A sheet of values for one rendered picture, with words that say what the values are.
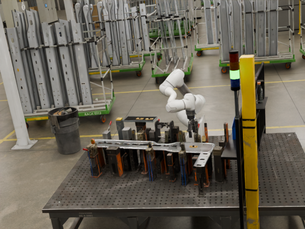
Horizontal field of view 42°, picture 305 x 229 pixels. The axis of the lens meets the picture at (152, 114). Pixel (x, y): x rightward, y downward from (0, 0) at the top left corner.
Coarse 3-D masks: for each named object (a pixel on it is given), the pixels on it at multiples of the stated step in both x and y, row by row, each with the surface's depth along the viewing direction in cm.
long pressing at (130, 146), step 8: (104, 144) 434; (112, 144) 432; (120, 144) 429; (128, 144) 427; (152, 144) 420; (160, 144) 417; (168, 144) 414; (176, 144) 412; (192, 144) 407; (200, 144) 405; (208, 144) 403; (192, 152) 391; (200, 152) 389; (208, 152) 387
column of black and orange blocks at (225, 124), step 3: (225, 123) 398; (225, 126) 398; (225, 129) 399; (225, 132) 400; (225, 135) 401; (225, 138) 403; (228, 138) 405; (225, 141) 404; (225, 144) 405; (228, 159) 409; (228, 162) 410; (228, 165) 412; (228, 168) 413
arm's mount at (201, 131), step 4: (204, 116) 489; (200, 120) 478; (204, 120) 488; (200, 124) 466; (200, 128) 468; (192, 132) 472; (200, 132) 470; (204, 132) 486; (188, 136) 475; (192, 136) 474; (188, 140) 477; (192, 140) 476
